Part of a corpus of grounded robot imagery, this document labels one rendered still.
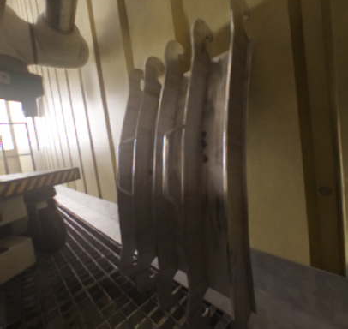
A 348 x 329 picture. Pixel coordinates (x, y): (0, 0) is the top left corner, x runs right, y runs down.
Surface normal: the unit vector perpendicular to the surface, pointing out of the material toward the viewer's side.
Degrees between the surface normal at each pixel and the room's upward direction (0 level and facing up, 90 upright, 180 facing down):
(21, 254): 90
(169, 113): 90
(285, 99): 90
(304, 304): 90
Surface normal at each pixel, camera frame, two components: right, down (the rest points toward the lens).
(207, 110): -0.73, -0.22
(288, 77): -0.73, 0.15
